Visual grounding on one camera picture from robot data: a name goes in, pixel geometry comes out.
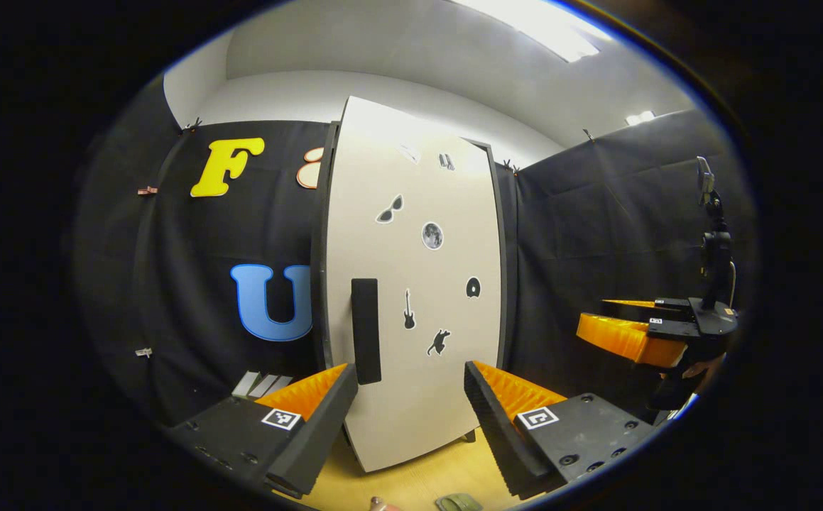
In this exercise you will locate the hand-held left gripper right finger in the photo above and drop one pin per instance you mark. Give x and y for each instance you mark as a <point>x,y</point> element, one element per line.
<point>500,433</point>

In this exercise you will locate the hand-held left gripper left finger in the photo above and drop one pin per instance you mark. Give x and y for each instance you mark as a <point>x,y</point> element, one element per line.
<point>322,433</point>

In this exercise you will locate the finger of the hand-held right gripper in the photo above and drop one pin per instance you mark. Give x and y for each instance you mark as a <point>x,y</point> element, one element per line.
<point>624,339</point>
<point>660,305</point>

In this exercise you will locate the beige cabinet door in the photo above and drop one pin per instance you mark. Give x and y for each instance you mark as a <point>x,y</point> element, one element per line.
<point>418,397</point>

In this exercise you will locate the brown book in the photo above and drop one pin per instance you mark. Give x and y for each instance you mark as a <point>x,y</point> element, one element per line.
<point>280,383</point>

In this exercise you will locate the green book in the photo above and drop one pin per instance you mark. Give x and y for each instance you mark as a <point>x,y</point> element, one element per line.
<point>245,385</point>

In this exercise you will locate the black backdrop cloth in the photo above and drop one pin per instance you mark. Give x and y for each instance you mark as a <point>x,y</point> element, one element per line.
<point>581,234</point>

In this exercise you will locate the small ceiling light panel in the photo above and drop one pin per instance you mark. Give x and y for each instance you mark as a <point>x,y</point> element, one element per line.
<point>640,117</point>

